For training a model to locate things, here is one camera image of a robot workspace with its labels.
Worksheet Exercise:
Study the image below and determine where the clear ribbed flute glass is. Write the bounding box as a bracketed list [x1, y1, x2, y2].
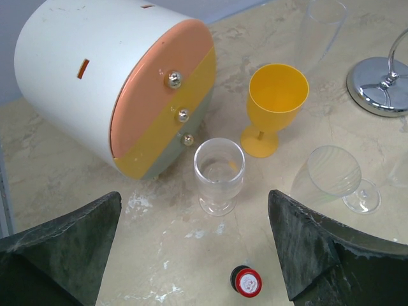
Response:
[289, 145, 381, 214]

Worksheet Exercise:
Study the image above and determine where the yellow plastic wine glass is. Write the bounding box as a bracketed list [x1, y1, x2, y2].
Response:
[240, 63, 309, 158]

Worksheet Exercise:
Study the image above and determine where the small red-capped bottle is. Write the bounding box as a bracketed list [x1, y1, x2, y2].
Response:
[230, 265, 262, 298]

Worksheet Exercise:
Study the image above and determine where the chrome wine glass rack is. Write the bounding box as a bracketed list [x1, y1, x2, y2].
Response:
[346, 30, 407, 117]

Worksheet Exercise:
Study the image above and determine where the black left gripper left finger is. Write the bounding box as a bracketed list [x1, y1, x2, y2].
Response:
[1, 191, 122, 305]

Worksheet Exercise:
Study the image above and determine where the short clear wine glass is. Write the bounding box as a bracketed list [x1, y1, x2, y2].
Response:
[193, 138, 246, 217]

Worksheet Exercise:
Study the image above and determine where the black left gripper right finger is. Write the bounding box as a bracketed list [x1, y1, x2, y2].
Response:
[268, 190, 407, 305]

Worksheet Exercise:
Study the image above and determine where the tall clear champagne flute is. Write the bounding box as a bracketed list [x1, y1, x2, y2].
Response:
[294, 0, 347, 74]

